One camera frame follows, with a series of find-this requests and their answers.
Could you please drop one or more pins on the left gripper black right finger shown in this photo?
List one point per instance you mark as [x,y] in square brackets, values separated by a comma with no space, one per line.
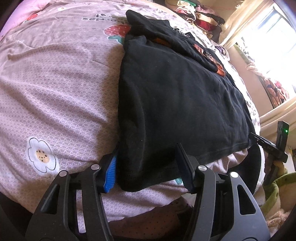
[224,208]

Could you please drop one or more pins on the black long-sleeve shirt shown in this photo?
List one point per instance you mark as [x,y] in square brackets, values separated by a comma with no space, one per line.
[172,90]

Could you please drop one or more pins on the floral cloth on windowsill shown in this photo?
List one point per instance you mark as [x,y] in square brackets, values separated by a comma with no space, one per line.
[275,91]

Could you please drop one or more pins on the pink strawberry print bedsheet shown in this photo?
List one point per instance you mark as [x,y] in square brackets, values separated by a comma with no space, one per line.
[59,90]

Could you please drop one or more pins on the bright pink quilt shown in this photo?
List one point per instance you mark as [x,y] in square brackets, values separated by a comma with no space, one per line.
[14,13]

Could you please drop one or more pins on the pile of folded clothes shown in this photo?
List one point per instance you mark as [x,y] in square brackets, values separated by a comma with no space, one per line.
[199,15]

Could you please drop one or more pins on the purple cloth bundle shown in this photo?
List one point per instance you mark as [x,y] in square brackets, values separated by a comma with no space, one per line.
[223,52]

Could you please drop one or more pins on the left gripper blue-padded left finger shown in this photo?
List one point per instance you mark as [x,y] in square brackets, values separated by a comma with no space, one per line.
[72,207]

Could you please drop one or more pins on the cream window curtain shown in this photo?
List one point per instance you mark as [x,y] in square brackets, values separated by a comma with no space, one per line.
[241,19]

